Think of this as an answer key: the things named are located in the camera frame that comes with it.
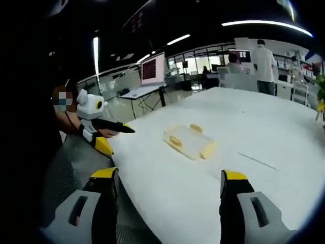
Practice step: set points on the white desk with black legs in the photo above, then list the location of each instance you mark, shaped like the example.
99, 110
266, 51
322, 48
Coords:
142, 92

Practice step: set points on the long ceiling light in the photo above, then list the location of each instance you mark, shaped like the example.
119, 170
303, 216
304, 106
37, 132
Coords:
266, 25
96, 54
178, 40

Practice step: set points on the computer monitor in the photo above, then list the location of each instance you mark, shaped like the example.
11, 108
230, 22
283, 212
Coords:
153, 69

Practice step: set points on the green potted plant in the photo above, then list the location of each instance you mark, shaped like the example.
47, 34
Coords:
321, 94

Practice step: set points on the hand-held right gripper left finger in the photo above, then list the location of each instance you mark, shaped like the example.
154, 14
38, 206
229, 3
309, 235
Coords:
101, 203

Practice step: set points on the person's left hand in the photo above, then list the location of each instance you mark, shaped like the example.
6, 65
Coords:
108, 134

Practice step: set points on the white chair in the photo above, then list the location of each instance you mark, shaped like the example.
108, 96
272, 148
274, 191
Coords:
300, 92

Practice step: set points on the grey mesh chair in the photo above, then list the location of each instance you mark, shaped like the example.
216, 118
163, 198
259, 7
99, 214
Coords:
68, 167

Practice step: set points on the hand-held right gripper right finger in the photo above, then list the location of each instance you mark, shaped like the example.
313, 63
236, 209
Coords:
233, 211

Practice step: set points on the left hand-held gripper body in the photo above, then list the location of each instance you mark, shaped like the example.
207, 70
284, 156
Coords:
89, 109

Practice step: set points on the clear box with yellow buckles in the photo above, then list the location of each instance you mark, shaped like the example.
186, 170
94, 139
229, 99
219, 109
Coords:
189, 142

